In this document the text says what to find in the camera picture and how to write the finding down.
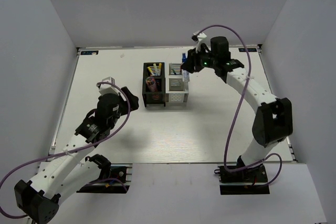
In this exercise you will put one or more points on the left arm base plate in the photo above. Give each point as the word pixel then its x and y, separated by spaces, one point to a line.
pixel 118 182

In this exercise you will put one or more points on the black XDOF logo sticker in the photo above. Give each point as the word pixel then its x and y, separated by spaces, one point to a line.
pixel 89 52

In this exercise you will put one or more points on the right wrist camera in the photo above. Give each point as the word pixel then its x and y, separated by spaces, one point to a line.
pixel 198 37

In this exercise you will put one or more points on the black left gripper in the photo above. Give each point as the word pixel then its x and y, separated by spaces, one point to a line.
pixel 133 99

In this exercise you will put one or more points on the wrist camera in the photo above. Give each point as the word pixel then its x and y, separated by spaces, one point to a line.
pixel 108 87
pixel 198 37

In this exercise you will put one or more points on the pale green capped white marker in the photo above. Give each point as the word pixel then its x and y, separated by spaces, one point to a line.
pixel 156 69

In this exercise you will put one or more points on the black slotted organizer box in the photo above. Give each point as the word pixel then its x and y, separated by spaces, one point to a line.
pixel 153 98

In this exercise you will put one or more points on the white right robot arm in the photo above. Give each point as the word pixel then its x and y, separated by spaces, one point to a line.
pixel 273 116

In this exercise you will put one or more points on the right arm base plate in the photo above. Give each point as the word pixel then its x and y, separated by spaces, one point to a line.
pixel 246 182

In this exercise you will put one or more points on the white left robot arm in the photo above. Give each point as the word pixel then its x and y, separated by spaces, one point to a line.
pixel 40 197

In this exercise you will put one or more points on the white slotted organizer box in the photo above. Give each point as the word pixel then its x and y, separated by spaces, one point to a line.
pixel 176 88

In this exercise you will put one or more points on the pink marker set bottle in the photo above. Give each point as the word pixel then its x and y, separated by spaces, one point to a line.
pixel 151 84

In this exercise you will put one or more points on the yellow capped marker in organizer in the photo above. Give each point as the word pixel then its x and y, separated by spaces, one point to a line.
pixel 152 71

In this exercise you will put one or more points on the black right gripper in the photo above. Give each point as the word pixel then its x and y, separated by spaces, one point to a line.
pixel 192 62

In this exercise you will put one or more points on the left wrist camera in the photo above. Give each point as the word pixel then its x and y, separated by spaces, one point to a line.
pixel 108 87

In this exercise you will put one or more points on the right XDOF logo sticker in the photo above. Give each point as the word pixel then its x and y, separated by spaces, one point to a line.
pixel 248 49

